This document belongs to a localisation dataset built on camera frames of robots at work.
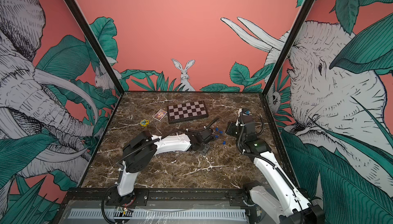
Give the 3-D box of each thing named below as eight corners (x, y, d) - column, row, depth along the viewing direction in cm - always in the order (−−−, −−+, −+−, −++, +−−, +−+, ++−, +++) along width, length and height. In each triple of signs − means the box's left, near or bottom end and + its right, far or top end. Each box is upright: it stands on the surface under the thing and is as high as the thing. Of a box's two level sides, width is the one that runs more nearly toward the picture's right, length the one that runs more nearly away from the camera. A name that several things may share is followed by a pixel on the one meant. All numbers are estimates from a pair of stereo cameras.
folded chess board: (169, 124, 104) (168, 122, 101) (167, 108, 113) (166, 105, 110) (208, 117, 108) (208, 114, 106) (203, 102, 117) (203, 99, 115)
